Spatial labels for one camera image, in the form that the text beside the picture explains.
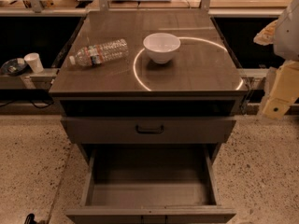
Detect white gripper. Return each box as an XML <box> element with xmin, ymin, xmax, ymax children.
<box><xmin>262</xmin><ymin>61</ymin><xmax>299</xmax><ymax>119</ymax></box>

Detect clear plastic water bottle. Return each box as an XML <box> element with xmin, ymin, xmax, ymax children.
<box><xmin>69</xmin><ymin>39</ymin><xmax>128</xmax><ymax>67</ymax></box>

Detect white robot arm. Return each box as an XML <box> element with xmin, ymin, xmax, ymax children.
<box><xmin>253</xmin><ymin>0</ymin><xmax>299</xmax><ymax>119</ymax></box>

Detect dark wooden drawer cabinet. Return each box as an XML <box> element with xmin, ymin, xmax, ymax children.
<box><xmin>49</xmin><ymin>8</ymin><xmax>249</xmax><ymax>224</ymax></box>

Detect open middle drawer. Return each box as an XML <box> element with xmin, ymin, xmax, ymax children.
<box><xmin>66</xmin><ymin>145</ymin><xmax>235</xmax><ymax>224</ymax></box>

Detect closed top drawer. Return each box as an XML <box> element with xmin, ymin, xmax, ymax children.
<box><xmin>62</xmin><ymin>117</ymin><xmax>235</xmax><ymax>145</ymax></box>

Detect white ceramic bowl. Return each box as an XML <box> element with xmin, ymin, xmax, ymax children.
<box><xmin>143</xmin><ymin>33</ymin><xmax>180</xmax><ymax>63</ymax></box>

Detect white foam cup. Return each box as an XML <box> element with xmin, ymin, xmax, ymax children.
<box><xmin>24</xmin><ymin>52</ymin><xmax>44</xmax><ymax>73</ymax></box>

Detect dark bowl with scraps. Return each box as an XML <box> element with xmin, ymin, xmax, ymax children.
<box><xmin>1</xmin><ymin>58</ymin><xmax>27</xmax><ymax>77</ymax></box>

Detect black cable on floor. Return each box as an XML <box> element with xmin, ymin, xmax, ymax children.
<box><xmin>0</xmin><ymin>98</ymin><xmax>55</xmax><ymax>110</ymax></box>

